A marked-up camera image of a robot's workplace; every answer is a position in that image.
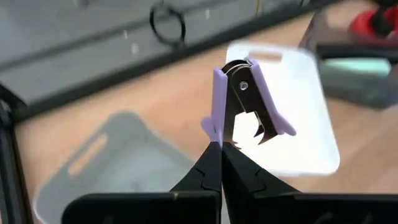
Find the red desk lamp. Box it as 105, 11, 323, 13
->
347, 4, 398, 46

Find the smoky transparent plastic bin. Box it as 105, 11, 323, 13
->
298, 12, 398, 110

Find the coiled black floor cable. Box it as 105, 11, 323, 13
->
149, 1, 187, 48

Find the black stapler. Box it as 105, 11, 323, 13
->
315, 43, 398, 60

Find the purple staple remover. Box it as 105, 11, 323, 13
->
200, 55, 297, 150

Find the grey plastic bin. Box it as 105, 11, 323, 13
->
32, 110, 201, 224

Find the mint green stapler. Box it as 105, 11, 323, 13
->
320, 57, 393, 80

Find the white plastic bin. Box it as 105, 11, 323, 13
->
225, 42, 341, 177

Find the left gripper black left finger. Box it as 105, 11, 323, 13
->
61, 141, 223, 224

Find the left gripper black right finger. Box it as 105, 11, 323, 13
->
222, 142, 398, 224

